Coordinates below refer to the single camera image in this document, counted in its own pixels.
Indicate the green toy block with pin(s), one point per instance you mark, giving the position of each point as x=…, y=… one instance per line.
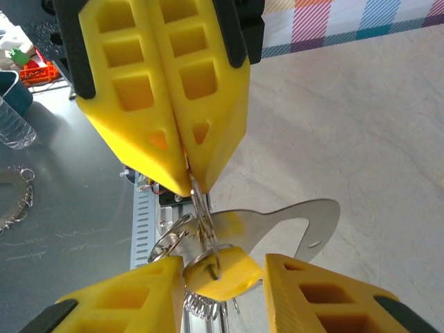
x=19, y=57

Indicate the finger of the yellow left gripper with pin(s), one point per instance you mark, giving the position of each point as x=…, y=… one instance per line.
x=225, y=114
x=114, y=125

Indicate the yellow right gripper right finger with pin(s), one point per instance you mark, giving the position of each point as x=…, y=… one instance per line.
x=288, y=305

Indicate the orange plastic crate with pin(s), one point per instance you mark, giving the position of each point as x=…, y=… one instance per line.
x=38, y=74

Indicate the dark teal container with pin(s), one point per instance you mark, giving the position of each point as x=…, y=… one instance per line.
x=17, y=97

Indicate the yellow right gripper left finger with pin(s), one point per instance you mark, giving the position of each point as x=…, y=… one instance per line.
x=104, y=312

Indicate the clear plastic water bottle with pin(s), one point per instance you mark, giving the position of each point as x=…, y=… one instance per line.
x=14, y=128

